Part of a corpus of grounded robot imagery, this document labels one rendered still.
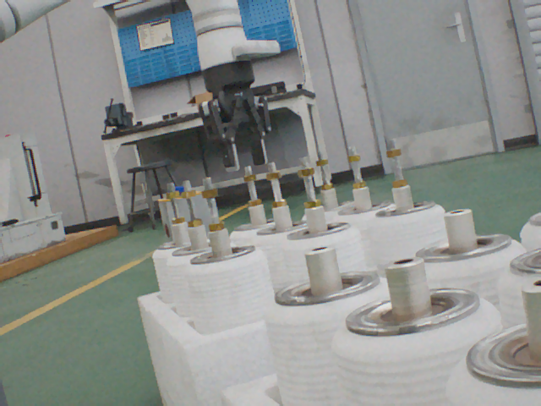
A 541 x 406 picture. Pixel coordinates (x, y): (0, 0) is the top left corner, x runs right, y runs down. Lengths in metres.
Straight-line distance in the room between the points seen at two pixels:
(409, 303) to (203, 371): 0.38
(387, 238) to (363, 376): 0.49
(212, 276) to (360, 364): 0.41
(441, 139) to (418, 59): 0.68
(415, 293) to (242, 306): 0.40
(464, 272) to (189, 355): 0.32
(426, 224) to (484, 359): 0.55
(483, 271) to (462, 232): 0.04
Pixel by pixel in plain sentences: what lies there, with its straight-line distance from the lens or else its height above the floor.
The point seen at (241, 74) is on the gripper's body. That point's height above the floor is 0.47.
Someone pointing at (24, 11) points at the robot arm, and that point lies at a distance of 1.21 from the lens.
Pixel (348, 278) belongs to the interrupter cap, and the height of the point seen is 0.25.
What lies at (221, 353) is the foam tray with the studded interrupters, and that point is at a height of 0.16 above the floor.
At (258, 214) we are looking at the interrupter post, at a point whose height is 0.27.
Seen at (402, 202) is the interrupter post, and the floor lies 0.26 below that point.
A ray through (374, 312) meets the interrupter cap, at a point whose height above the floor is 0.25.
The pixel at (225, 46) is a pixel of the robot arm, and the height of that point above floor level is 0.52.
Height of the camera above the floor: 0.35
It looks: 4 degrees down
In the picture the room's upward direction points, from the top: 12 degrees counter-clockwise
